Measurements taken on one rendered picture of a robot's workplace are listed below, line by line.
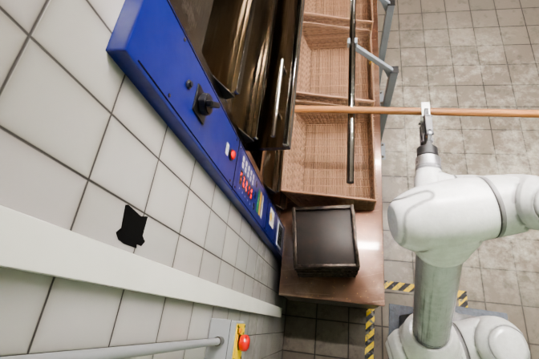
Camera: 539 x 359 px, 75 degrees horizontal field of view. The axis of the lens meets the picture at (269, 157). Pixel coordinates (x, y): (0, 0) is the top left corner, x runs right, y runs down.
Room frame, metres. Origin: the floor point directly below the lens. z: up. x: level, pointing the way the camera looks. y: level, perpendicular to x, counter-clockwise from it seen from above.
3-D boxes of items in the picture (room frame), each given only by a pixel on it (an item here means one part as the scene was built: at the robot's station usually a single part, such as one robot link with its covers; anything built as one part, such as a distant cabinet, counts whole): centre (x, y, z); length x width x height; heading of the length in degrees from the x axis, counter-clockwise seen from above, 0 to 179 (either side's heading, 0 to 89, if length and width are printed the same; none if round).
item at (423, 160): (0.40, -0.55, 1.19); 0.09 x 0.06 x 0.09; 64
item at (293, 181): (0.80, -0.32, 0.72); 0.56 x 0.49 x 0.28; 156
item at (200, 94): (0.47, 0.08, 1.92); 0.06 x 0.04 x 0.11; 155
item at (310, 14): (1.89, -0.83, 0.72); 0.56 x 0.49 x 0.28; 156
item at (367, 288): (1.22, -0.53, 0.29); 2.42 x 0.56 x 0.58; 155
